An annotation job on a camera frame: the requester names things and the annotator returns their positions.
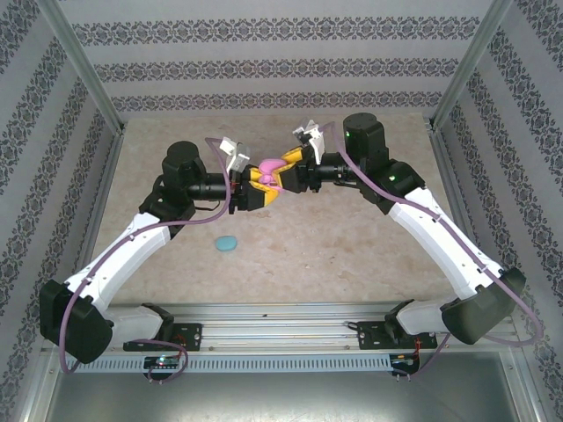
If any pink earbud charging case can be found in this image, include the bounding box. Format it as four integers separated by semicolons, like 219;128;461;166
257;157;289;194

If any aluminium table side rail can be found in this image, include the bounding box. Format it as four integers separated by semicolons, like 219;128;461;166
74;129;128;282
428;123;481;248

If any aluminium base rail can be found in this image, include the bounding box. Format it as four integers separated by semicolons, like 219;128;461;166
107;302;523;355

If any aluminium frame post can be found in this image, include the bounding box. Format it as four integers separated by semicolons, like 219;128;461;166
34;0;128;135
431;0;515;129

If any slotted grey cable duct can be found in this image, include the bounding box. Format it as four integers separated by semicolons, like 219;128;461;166
74;354;423;375

